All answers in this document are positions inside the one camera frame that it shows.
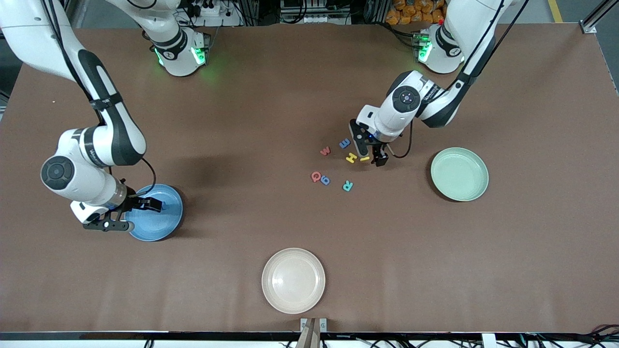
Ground white power strip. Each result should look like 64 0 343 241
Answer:
186 0 242 27

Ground pile of orange objects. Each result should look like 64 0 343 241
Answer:
385 0 448 26

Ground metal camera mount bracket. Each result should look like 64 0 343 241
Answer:
300 318 327 348

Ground black arm base cables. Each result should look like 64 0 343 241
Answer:
375 19 421 51

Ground black cable bundle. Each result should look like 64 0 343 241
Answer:
503 323 619 348

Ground blue plate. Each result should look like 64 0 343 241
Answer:
124 184 184 242

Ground green plate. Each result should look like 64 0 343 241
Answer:
430 147 489 203

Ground beige plate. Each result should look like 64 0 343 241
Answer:
261 247 326 315

